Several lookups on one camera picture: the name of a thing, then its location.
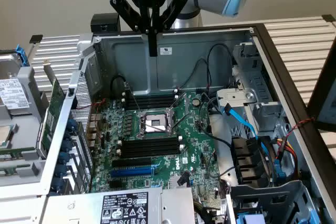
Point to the blue expansion slot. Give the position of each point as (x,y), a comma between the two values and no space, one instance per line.
(131,173)

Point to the blue slot latch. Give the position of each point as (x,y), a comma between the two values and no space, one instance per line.
(55,184)
(63,158)
(71,125)
(65,146)
(60,169)

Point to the short black expansion slot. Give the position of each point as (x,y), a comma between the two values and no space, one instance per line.
(115,184)

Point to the RAM slot with black latches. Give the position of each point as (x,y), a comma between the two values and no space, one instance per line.
(151,153)
(152,100)
(152,106)
(151,144)

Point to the thin metal locking lever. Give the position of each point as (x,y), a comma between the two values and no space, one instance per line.
(132,96)
(181,122)

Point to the long black expansion slot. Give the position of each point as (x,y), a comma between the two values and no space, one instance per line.
(131,162)

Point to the silver CPU chip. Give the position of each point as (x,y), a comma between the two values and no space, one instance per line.
(5,136)

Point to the grey metal drive cage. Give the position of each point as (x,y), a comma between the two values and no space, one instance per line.
(275,195)

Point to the blue drive caddy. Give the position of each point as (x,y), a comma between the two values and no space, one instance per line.
(250,219)

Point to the black fan shroud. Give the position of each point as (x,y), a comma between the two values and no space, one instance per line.
(246,161)

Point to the CPU socket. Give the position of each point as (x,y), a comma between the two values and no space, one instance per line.
(152,119)

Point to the green graphics card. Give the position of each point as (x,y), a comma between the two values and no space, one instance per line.
(53,103)

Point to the blue plastic clip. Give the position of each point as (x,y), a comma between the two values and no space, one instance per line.
(280,175)

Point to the grey metal PC case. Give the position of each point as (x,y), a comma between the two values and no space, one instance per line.
(189,45)

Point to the metal disk bay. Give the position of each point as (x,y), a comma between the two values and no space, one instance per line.
(252,77)

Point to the silver coin cell battery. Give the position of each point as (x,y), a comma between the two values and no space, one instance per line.
(195,101)

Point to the grey parts rack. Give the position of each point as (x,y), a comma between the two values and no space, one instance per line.
(29,98)

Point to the dark framed panel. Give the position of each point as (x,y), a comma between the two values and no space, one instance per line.
(315,103)

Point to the RAM slot with white latches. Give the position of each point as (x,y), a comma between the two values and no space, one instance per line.
(151,149)
(152,96)
(151,140)
(152,103)

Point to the black box device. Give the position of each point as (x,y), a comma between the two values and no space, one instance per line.
(101,23)

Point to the grey power supply unit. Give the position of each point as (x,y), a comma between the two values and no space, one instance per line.
(78,208)

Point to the black table end cap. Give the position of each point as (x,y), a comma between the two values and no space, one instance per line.
(36,39)
(328,18)

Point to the silver chipset heat sink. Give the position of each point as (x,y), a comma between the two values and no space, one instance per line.
(173,183)

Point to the blue disk bracket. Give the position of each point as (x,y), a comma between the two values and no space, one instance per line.
(22,56)

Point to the green motherboard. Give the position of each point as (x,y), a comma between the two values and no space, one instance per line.
(191,140)

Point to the silver rear port block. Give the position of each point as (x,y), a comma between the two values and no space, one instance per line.
(95,119)
(92,143)
(94,132)

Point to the silver hard disk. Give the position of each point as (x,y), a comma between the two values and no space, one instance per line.
(13,90)

